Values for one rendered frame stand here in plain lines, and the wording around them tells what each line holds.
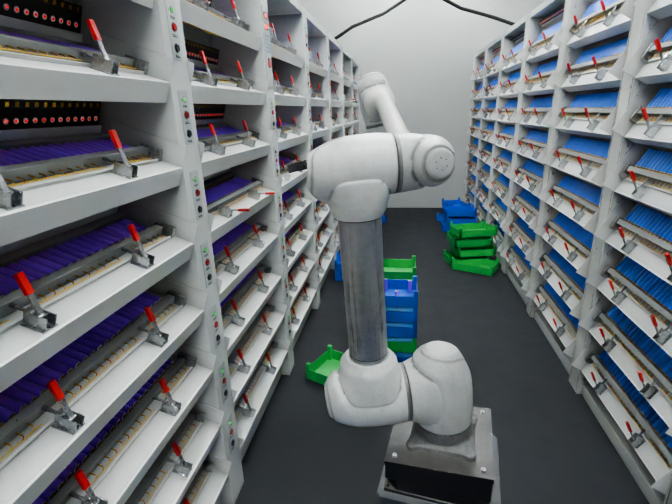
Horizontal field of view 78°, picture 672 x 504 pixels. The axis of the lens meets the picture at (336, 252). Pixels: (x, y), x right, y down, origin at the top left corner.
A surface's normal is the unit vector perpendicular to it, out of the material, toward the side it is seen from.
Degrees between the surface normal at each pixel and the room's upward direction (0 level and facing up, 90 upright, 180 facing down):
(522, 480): 0
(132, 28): 90
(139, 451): 19
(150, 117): 90
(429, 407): 88
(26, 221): 109
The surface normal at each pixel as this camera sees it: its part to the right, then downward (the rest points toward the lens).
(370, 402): 0.02, 0.29
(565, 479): -0.04, -0.95
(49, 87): 0.94, 0.33
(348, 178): 0.02, 0.50
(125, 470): 0.29, -0.89
